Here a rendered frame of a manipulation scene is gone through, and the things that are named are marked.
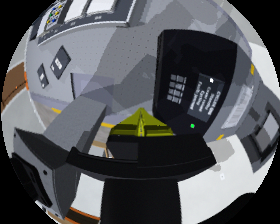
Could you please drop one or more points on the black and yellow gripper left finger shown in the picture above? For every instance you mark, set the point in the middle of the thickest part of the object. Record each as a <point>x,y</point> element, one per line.
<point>129,126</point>

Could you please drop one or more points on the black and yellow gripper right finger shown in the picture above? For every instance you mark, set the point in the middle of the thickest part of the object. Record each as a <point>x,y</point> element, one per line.
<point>152,126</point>

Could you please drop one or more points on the white pcr plate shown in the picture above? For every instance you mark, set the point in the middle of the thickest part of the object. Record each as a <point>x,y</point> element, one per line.
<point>101,6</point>
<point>76,10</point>

